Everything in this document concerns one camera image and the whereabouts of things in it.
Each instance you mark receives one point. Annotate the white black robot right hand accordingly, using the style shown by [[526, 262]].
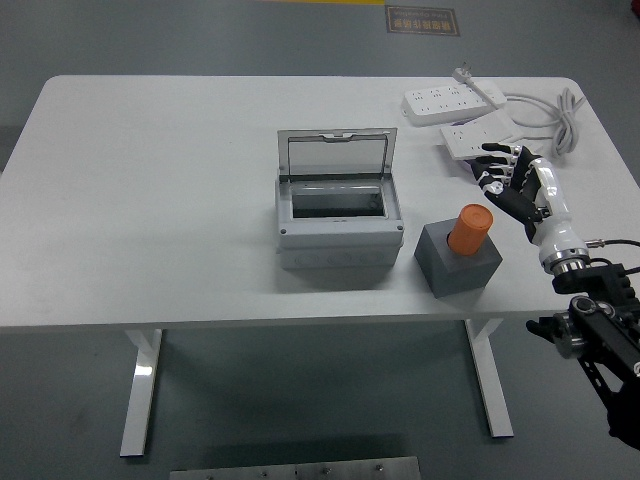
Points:
[[552, 225]]

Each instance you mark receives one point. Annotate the orange cylindrical battery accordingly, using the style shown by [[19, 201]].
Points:
[[470, 230]]

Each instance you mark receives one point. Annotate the grey electrical enclosure box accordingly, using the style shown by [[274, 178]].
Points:
[[340, 237]]

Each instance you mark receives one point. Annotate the transparent hinged box lid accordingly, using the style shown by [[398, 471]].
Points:
[[340, 155]]

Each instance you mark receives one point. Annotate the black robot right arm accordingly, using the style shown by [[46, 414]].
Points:
[[600, 330]]

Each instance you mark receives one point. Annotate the grey block with round hole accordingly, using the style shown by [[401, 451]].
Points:
[[460, 277]]

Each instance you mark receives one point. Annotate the short white power strip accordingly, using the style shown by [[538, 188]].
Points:
[[465, 142]]

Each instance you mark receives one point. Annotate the long white power strip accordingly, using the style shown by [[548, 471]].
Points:
[[440, 102]]

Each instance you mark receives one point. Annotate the white table leg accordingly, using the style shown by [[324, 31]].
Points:
[[492, 385], [140, 390]]

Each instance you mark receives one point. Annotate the white power plug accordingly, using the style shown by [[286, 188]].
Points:
[[464, 72]]

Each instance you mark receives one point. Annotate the brown floor sign sticker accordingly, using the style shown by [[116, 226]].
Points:
[[422, 21]]

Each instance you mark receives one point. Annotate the grey metal plate with screws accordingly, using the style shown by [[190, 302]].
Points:
[[295, 471]]

